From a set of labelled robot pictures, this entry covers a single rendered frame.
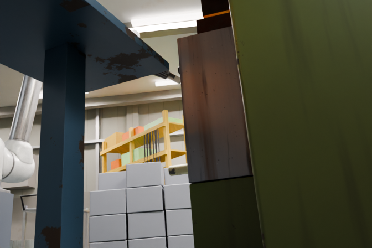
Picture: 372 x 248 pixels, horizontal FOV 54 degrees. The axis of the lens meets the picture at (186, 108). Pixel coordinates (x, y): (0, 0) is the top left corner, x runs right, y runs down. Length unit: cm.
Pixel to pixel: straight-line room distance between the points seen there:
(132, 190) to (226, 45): 274
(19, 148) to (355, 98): 169
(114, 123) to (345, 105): 896
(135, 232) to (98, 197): 48
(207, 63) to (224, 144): 25
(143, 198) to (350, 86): 308
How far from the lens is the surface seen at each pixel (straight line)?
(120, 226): 366
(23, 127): 211
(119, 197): 370
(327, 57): 76
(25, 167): 208
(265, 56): 77
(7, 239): 195
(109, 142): 878
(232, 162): 98
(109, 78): 95
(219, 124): 101
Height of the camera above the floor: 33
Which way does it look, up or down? 20 degrees up
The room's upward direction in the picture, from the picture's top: 5 degrees counter-clockwise
